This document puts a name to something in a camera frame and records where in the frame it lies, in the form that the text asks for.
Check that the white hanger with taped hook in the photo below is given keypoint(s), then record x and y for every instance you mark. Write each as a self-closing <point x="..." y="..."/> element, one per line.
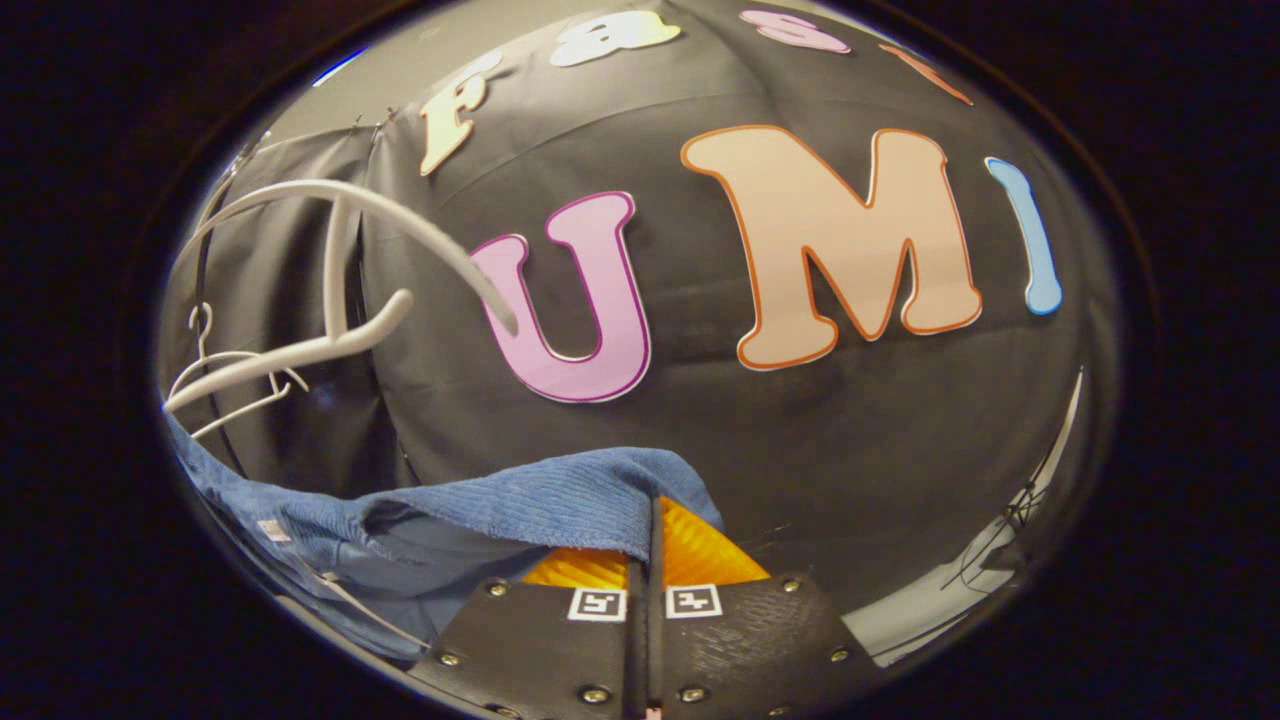
<point x="300" y="355"/>

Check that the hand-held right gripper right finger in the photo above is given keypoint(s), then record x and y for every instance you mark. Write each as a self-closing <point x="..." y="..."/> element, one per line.
<point x="750" y="650"/>

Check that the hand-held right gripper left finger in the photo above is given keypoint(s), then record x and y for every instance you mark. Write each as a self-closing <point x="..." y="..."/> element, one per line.
<point x="540" y="650"/>

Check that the black backdrop cloth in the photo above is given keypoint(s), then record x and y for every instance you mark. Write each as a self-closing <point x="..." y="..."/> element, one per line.
<point x="800" y="450"/>

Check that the white plain hanger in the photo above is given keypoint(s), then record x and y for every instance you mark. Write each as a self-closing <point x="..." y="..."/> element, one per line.
<point x="235" y="354"/>

